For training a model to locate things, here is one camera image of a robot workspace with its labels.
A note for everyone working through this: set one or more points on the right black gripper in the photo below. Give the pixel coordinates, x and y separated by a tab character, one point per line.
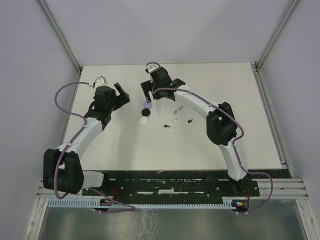
146	86

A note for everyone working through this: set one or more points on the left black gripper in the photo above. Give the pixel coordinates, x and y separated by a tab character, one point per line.
123	98

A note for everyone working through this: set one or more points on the purple earbud charging case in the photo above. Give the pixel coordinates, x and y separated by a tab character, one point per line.
147	105

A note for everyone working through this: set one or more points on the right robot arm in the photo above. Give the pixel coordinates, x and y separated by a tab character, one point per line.
222	129

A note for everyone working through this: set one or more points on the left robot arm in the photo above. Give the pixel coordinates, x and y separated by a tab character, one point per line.
62	169

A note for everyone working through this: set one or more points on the black earbud charging case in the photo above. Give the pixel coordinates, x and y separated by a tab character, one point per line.
145	112

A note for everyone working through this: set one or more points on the white earbud charging case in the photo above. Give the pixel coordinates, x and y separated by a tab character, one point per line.
143	120

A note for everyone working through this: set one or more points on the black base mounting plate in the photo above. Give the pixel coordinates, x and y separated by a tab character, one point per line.
205	187

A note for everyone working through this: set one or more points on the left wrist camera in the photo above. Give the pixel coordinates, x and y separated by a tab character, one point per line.
100	82

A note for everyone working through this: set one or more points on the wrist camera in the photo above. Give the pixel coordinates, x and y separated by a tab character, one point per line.
100	82
151	66

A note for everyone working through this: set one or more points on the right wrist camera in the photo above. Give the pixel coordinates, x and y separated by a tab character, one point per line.
151	66

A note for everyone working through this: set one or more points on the left aluminium frame post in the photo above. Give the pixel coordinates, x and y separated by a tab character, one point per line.
44	5

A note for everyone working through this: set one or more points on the aluminium frame post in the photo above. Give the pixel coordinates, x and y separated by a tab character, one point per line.
44	5
279	28

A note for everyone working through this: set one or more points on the right aluminium frame post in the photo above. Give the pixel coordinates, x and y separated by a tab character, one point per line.
279	28

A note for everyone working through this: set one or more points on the aluminium frame rail front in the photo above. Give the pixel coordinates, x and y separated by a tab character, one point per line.
282	189

